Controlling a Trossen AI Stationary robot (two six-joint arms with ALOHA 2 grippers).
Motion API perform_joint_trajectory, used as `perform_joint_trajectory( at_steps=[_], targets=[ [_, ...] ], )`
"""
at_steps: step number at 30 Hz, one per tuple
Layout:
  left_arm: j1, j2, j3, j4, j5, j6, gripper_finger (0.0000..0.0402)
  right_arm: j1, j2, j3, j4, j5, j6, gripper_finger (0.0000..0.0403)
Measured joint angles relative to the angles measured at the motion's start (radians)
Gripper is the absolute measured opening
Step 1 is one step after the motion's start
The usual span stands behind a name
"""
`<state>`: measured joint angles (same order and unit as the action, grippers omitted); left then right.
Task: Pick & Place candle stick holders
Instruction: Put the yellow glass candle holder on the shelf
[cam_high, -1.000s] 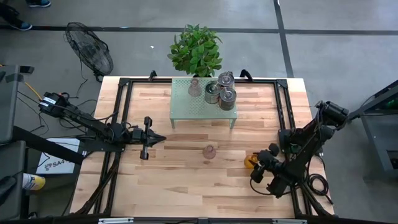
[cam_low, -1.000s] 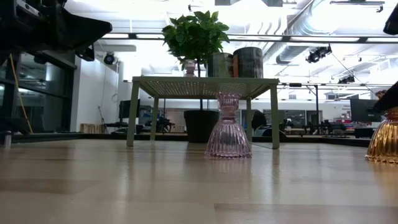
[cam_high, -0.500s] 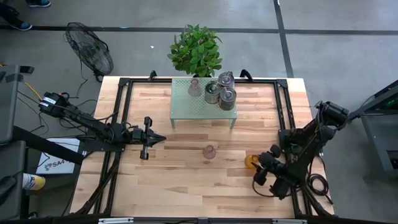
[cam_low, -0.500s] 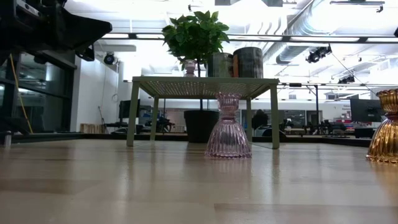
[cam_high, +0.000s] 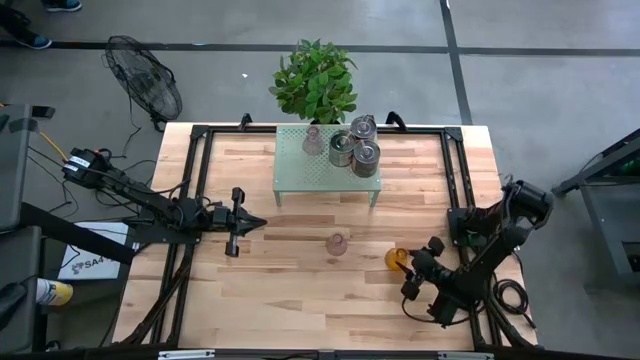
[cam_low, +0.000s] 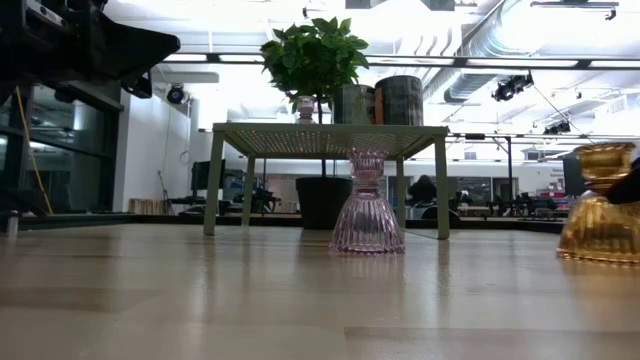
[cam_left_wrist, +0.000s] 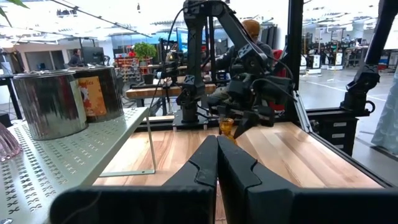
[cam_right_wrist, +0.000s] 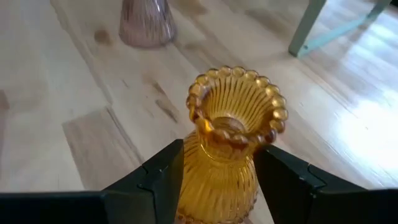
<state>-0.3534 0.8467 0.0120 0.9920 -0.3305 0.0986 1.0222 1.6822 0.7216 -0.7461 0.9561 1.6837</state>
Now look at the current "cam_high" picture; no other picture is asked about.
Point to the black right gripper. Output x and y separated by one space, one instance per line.
425 270

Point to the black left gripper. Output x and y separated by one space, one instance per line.
234 220

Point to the amber glass candlestick holder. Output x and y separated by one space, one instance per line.
394 259

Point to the pink glass candlestick holder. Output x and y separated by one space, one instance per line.
336 245
312 142

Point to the tin candle with orange label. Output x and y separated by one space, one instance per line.
365 160

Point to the tin candle with green label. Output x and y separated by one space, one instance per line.
341 150

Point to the tin candle with brown label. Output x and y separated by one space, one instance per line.
363 127

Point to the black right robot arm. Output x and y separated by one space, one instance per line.
500 235

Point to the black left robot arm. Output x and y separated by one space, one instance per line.
150 200

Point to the green perforated metal shelf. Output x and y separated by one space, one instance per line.
300 175

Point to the leafy green potted plant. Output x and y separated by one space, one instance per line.
315 82

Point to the white printed paper sheet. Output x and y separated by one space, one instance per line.
95 260

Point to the black floor fan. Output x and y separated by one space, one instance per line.
145 80

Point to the white yellow bottle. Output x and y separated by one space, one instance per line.
55 292

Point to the grey metal cart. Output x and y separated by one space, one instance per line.
615 210

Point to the grey workstation table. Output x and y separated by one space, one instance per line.
12 175
17 260

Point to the person's shoe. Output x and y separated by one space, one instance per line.
30 39
62 5

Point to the black table frame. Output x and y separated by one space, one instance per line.
240 132

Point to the silver metal bracket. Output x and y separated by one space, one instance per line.
465 356
185 355

